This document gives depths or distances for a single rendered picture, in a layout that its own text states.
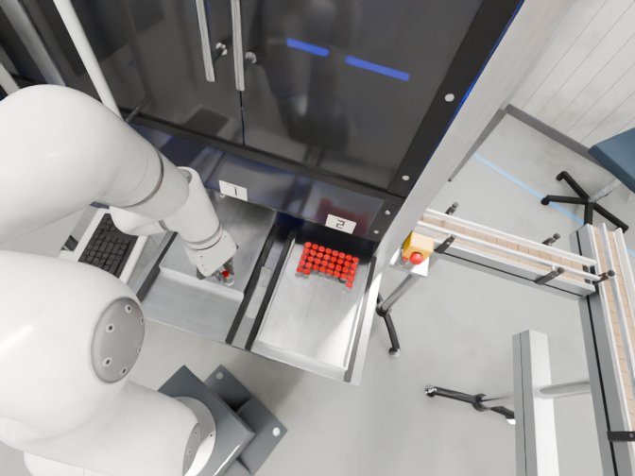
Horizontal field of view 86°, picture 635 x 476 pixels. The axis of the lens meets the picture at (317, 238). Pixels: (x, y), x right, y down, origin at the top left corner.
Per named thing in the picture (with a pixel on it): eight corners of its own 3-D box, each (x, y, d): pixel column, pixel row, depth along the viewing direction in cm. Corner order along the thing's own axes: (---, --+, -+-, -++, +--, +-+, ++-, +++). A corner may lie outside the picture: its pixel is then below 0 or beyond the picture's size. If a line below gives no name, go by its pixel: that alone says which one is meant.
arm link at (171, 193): (25, 228, 38) (142, 243, 69) (167, 197, 40) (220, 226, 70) (10, 151, 39) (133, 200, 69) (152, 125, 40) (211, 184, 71)
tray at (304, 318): (293, 243, 112) (294, 238, 109) (368, 266, 112) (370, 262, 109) (255, 342, 95) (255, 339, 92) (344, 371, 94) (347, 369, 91)
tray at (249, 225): (211, 187, 119) (209, 181, 116) (281, 210, 118) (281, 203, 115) (162, 270, 102) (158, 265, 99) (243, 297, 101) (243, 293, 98)
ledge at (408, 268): (393, 233, 122) (395, 230, 121) (428, 245, 122) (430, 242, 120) (387, 266, 115) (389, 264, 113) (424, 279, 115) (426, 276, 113)
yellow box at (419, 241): (404, 237, 110) (412, 226, 104) (425, 244, 110) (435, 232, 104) (401, 257, 106) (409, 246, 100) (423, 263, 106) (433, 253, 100)
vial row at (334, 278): (298, 264, 108) (300, 258, 104) (351, 281, 108) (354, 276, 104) (296, 270, 107) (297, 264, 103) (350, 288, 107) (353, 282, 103)
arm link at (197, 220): (174, 246, 68) (220, 236, 69) (144, 202, 57) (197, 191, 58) (175, 216, 73) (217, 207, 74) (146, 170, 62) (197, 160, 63)
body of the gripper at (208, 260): (210, 210, 76) (224, 239, 85) (172, 238, 72) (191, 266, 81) (231, 226, 73) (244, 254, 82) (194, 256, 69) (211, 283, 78)
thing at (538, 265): (388, 246, 121) (403, 223, 108) (395, 212, 129) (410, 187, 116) (574, 304, 119) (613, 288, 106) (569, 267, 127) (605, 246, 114)
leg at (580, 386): (469, 391, 175) (592, 364, 109) (486, 397, 174) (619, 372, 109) (468, 410, 170) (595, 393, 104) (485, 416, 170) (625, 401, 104)
